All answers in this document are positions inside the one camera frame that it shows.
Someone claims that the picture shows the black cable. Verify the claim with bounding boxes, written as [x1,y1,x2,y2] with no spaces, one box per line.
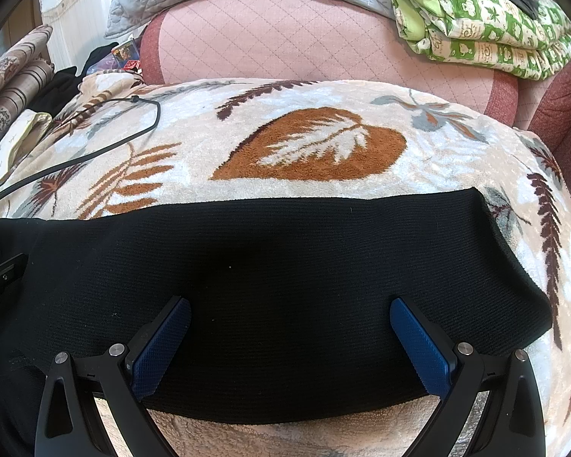
[0,96,161,213]

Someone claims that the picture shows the pale yellow cloth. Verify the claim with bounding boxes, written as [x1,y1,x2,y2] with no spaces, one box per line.
[0,110,53,172]

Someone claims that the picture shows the brown striped patterned cushion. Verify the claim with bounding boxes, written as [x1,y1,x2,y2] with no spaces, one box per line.
[0,24,55,172]

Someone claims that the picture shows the black knit pants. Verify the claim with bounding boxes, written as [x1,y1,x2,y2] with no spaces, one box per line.
[0,189,553,457]

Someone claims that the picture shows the green patterned folded quilt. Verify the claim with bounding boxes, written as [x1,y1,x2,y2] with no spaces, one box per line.
[378,0,571,81]

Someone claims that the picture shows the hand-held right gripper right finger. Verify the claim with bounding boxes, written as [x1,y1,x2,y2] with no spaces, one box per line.
[389,298,546,457]

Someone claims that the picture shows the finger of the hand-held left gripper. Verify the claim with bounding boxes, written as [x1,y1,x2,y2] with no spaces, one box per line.
[0,253,29,315]

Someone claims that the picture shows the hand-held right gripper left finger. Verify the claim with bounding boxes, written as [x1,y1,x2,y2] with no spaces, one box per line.
[35,296,192,457]

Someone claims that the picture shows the leaf print fleece blanket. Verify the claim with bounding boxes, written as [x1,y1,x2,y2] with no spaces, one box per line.
[0,69,571,457]

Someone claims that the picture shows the black clothing pile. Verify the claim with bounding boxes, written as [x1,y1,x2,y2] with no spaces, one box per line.
[31,43,120,115]

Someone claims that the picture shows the colourful small box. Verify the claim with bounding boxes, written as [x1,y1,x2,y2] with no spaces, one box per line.
[109,40,144,73]

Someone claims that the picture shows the pink quilted mattress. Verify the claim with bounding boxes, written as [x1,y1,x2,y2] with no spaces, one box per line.
[139,0,571,153]

